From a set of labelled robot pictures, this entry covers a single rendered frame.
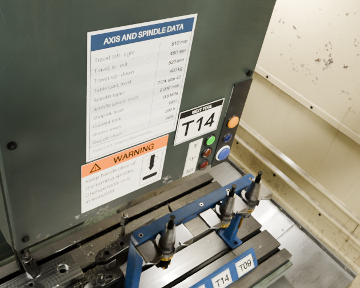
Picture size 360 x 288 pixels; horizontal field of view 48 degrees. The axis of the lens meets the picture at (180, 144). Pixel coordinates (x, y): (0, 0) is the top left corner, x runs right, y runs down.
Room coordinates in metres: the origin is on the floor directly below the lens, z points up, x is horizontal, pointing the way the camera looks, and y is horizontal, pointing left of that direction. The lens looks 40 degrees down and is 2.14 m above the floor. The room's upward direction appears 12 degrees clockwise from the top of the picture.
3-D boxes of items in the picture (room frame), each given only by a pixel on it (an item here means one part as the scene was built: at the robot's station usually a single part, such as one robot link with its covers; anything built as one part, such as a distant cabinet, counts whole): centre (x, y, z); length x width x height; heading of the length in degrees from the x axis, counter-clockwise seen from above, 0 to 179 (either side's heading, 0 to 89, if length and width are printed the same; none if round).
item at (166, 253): (0.67, -0.02, 1.21); 0.06 x 0.06 x 0.03
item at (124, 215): (0.89, 0.14, 0.96); 0.03 x 0.03 x 0.13
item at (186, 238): (0.71, -0.06, 1.21); 0.07 x 0.05 x 0.01; 45
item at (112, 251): (0.84, 0.10, 0.93); 0.26 x 0.05 x 0.06; 140
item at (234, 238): (0.98, -0.25, 1.05); 0.10 x 0.05 x 0.30; 45
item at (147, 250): (0.63, 0.02, 1.21); 0.07 x 0.05 x 0.01; 45
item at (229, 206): (0.83, -0.17, 1.26); 0.04 x 0.04 x 0.07
